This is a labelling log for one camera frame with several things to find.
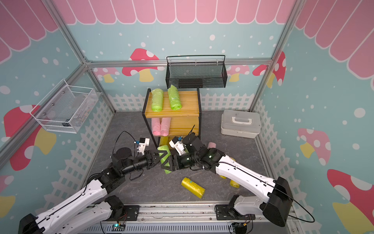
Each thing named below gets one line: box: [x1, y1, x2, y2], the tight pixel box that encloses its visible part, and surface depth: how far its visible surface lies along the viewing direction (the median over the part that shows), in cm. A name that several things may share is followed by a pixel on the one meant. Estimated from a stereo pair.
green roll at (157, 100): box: [150, 88, 164, 113], surface depth 76 cm
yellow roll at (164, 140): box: [159, 135, 169, 147], surface depth 100 cm
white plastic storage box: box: [220, 109, 262, 139], surface depth 102 cm
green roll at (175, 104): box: [167, 84, 183, 111], surface depth 75 cm
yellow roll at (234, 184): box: [229, 179, 240, 189], surface depth 83 cm
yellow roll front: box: [181, 176, 206, 199], surface depth 81 cm
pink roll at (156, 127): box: [151, 117, 162, 137], surface depth 85 cm
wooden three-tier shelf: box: [142, 87, 202, 150], surface depth 79 cm
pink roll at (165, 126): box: [160, 117, 171, 137], surface depth 85 cm
